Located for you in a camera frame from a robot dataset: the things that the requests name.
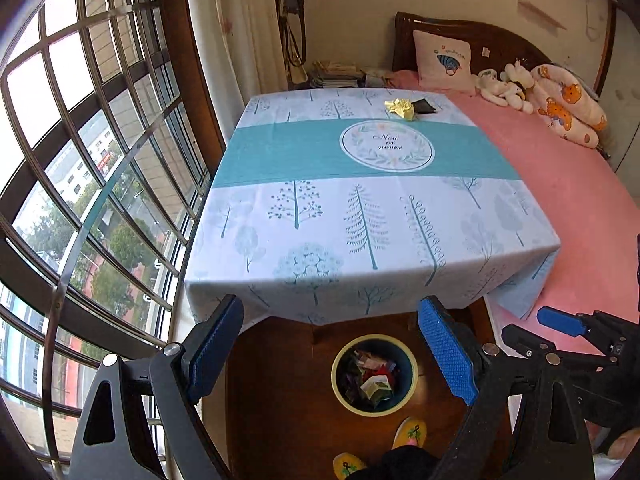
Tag small white box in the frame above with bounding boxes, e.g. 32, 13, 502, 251
360, 377, 396, 402

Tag sliding wardrobe door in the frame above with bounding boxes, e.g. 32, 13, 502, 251
592, 0, 640, 171

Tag cream floral curtain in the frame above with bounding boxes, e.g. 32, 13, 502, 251
185, 0, 291, 106

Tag bear print bolster pillow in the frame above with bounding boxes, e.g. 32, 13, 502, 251
530, 64, 608, 150

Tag white plush toy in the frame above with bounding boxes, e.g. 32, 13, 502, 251
502, 60, 533, 86
477, 69, 533, 113

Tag white embroidered pillow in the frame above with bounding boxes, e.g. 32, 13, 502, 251
412, 29, 476, 95

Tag round cream-rimmed trash bin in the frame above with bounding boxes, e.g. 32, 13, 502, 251
331, 335, 420, 414

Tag stack of books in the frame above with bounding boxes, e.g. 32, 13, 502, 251
310, 60, 365, 90

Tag person's right hand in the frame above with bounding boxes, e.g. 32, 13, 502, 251
594, 430, 640, 461

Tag pink bed sheet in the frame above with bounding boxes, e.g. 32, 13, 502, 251
390, 70, 640, 461

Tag yellow crumpled wrapper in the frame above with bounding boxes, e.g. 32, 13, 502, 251
384, 97, 417, 122

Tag wooden wall shelf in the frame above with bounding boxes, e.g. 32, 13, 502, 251
517, 0, 566, 31

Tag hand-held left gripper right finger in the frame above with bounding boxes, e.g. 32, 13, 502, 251
417, 295, 596, 480

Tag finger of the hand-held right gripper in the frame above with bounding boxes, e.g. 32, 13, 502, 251
501, 324, 640, 401
537, 306, 640, 356

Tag small grey box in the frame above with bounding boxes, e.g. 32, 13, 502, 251
362, 66, 396, 88

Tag window with metal grille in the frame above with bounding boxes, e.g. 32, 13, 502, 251
0, 0, 226, 480

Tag dark wooden headboard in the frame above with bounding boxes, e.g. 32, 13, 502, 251
391, 11, 601, 98

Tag tree print tablecloth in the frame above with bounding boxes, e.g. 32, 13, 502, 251
184, 87, 562, 326

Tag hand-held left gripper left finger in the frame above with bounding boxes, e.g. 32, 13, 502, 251
67, 294, 246, 480

